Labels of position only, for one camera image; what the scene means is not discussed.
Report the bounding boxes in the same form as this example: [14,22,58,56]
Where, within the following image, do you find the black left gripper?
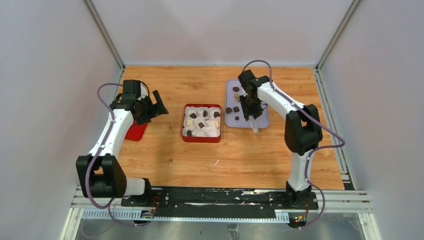
[135,90,168,126]

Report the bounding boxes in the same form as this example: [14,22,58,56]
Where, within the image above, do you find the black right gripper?
[240,93,264,120]

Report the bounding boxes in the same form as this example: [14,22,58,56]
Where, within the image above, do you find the steel tongs with grey handle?
[248,116,259,134]

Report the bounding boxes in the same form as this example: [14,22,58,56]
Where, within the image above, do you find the red box lid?
[124,120,148,142]

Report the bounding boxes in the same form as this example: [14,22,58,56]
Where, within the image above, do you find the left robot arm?
[75,79,169,209]

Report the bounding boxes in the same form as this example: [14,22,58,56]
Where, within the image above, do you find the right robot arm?
[237,69,323,209]

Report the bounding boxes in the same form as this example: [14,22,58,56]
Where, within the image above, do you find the lavender plastic tray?
[223,78,270,129]

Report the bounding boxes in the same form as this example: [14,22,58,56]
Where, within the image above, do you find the red box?
[181,103,223,143]

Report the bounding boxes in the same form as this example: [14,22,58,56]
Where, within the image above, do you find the white paper liner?
[181,106,221,138]

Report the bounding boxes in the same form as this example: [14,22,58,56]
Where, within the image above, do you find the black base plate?
[121,186,319,220]

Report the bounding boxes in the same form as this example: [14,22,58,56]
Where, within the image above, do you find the aluminium frame rail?
[71,186,372,224]

